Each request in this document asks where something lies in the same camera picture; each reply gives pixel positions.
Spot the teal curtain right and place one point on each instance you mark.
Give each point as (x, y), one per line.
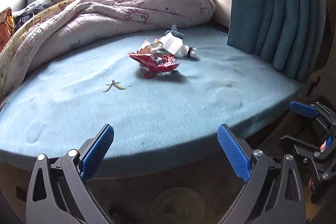
(285, 33)

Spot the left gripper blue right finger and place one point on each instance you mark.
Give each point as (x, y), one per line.
(272, 190)

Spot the banana peel piece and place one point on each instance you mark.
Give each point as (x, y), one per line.
(114, 84)

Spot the orange bear cartoon pillow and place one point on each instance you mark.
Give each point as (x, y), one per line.
(7, 27)

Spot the pink cartoon quilt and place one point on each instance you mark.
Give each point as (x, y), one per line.
(74, 23)

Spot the red snack wrapper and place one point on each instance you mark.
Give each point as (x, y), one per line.
(155, 64)

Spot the person's right hand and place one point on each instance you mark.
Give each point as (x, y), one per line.
(322, 148)

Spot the blue face mask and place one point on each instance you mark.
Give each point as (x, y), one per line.
(175, 32)

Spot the white foam pad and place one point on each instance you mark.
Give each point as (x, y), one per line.
(171, 43)

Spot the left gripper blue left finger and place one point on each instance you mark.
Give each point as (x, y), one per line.
(57, 190)

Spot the white tube with black band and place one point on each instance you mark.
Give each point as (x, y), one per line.
(189, 52)

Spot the paper cup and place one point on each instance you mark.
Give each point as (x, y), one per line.
(151, 48)

